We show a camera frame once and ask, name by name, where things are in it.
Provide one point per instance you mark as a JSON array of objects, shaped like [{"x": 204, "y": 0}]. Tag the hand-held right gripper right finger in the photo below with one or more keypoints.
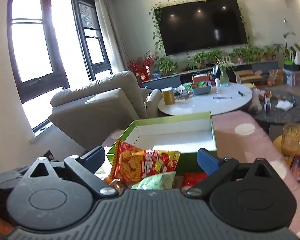
[{"x": 207, "y": 161}]

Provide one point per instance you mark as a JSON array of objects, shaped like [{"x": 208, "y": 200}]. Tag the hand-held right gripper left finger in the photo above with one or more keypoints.
[{"x": 93, "y": 156}]

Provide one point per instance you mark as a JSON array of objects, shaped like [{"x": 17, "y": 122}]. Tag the red snack packet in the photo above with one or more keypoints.
[{"x": 192, "y": 180}]

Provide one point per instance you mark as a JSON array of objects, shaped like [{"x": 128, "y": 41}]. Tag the orange cookie snack packet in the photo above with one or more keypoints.
[{"x": 130, "y": 160}]

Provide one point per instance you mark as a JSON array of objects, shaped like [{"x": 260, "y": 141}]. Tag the green cardboard box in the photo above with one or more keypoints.
[{"x": 175, "y": 135}]

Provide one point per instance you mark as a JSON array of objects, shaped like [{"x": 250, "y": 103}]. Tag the light green snack packet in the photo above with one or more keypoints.
[{"x": 155, "y": 181}]

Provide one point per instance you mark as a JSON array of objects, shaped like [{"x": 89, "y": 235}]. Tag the pink dotted blanket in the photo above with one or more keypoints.
[{"x": 240, "y": 142}]

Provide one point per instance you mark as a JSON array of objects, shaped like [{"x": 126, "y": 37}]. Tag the beige sofa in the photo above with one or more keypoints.
[{"x": 97, "y": 105}]

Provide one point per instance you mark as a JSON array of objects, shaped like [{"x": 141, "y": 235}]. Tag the white round table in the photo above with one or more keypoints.
[{"x": 205, "y": 103}]

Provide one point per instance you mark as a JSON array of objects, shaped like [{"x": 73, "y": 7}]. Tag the black pen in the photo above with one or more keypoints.
[{"x": 222, "y": 97}]

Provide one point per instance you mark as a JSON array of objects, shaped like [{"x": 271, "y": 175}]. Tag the blue plastic basket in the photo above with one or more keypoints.
[{"x": 202, "y": 90}]

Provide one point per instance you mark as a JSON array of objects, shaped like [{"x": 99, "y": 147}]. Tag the pile of wrappers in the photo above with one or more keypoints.
[{"x": 182, "y": 93}]

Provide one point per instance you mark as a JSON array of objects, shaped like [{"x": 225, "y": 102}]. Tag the clear plastic bag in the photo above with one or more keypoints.
[{"x": 255, "y": 102}]

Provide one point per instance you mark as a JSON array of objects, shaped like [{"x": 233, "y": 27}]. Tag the black marker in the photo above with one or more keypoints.
[{"x": 241, "y": 93}]

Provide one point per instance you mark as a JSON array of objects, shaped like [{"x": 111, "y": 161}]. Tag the yellow canister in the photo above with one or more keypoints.
[{"x": 168, "y": 96}]

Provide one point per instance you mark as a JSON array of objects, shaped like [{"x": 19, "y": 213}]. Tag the small teal box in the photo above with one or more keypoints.
[{"x": 225, "y": 85}]

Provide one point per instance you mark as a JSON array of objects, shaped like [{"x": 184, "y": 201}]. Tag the green lidded bowl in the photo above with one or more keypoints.
[{"x": 187, "y": 85}]

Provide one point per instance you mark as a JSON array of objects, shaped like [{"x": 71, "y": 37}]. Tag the glass spice jar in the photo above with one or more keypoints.
[{"x": 267, "y": 106}]

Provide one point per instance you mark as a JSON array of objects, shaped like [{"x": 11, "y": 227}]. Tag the orange box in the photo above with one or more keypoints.
[{"x": 200, "y": 78}]

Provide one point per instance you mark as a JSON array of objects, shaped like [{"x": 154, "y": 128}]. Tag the glass vase with grass plant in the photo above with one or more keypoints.
[{"x": 223, "y": 76}]

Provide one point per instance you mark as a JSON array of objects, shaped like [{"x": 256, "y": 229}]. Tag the amber drinking glass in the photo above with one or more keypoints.
[{"x": 293, "y": 140}]

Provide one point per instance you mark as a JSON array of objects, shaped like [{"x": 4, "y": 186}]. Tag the grey television cabinet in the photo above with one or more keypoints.
[{"x": 170, "y": 81}]

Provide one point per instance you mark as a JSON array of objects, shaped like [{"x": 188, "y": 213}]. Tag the dark marble round table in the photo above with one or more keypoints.
[{"x": 285, "y": 116}]

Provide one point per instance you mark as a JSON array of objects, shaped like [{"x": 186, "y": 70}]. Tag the open cardboard box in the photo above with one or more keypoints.
[{"x": 247, "y": 76}]

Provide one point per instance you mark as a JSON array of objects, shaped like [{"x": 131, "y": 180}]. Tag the white crumpled tissue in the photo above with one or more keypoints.
[{"x": 285, "y": 105}]

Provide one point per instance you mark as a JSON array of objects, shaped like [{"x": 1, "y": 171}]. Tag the green potted plant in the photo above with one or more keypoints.
[
  {"x": 270, "y": 51},
  {"x": 247, "y": 53},
  {"x": 200, "y": 58},
  {"x": 215, "y": 56},
  {"x": 167, "y": 66}
]

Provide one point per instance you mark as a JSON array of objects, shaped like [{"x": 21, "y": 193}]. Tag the red flower arrangement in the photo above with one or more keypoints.
[{"x": 142, "y": 65}]

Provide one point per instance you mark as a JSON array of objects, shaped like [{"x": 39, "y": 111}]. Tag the plastic bag with fruit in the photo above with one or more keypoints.
[{"x": 272, "y": 78}]

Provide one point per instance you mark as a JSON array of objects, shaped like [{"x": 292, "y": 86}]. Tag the yellow cardboard box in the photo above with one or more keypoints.
[{"x": 280, "y": 77}]

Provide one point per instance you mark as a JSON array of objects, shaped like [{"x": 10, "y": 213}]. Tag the dark framed window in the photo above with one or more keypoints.
[
  {"x": 30, "y": 42},
  {"x": 92, "y": 42}
]

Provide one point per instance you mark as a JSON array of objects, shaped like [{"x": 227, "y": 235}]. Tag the clear storage box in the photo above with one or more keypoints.
[{"x": 293, "y": 78}]

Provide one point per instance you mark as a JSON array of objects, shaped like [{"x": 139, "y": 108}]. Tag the white curtain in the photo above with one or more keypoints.
[{"x": 110, "y": 35}]

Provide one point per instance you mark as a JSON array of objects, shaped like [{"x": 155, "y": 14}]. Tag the green and black box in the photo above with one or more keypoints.
[{"x": 291, "y": 66}]

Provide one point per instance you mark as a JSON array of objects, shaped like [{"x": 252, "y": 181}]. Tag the white air purifier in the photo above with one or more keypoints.
[{"x": 299, "y": 57}]

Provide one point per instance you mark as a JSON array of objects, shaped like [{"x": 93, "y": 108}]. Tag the tall leafy potted plant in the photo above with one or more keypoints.
[{"x": 288, "y": 47}]

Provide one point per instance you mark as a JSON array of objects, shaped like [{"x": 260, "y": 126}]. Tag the trailing vine plant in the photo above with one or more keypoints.
[{"x": 156, "y": 22}]

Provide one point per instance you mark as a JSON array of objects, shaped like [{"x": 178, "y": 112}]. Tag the black wall television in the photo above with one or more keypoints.
[{"x": 202, "y": 27}]

